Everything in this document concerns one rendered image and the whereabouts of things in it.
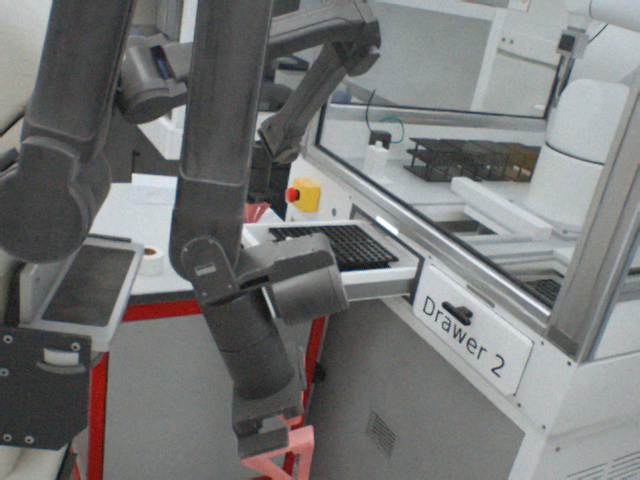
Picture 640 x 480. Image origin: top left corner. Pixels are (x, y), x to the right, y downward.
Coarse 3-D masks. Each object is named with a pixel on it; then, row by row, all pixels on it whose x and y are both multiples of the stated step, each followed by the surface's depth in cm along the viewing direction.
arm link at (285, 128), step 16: (336, 48) 114; (368, 48) 109; (320, 64) 118; (336, 64) 114; (352, 64) 112; (368, 64) 112; (304, 80) 125; (320, 80) 120; (336, 80) 121; (304, 96) 126; (320, 96) 125; (288, 112) 133; (304, 112) 130; (272, 128) 140; (288, 128) 135; (304, 128) 138; (272, 144) 143; (288, 144) 141
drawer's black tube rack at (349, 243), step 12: (288, 228) 145; (300, 228) 146; (312, 228) 147; (324, 228) 148; (336, 228) 149; (348, 228) 151; (360, 228) 152; (276, 240) 143; (336, 240) 143; (348, 240) 145; (360, 240) 145; (372, 240) 147; (336, 252) 138; (348, 252) 139; (360, 252) 139; (372, 252) 141; (384, 252) 142; (348, 264) 134; (360, 264) 141; (372, 264) 142; (384, 264) 141
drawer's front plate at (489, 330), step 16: (432, 272) 131; (432, 288) 131; (448, 288) 127; (416, 304) 136; (432, 304) 131; (464, 304) 123; (480, 304) 121; (432, 320) 131; (480, 320) 119; (496, 320) 116; (448, 336) 127; (480, 336) 120; (496, 336) 116; (512, 336) 113; (464, 352) 123; (496, 352) 116; (512, 352) 113; (528, 352) 111; (480, 368) 120; (512, 368) 113; (496, 384) 116; (512, 384) 113
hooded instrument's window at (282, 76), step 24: (144, 0) 220; (168, 0) 197; (288, 0) 200; (312, 0) 204; (144, 24) 221; (168, 24) 198; (288, 72) 210; (264, 96) 210; (288, 96) 214; (168, 120) 201
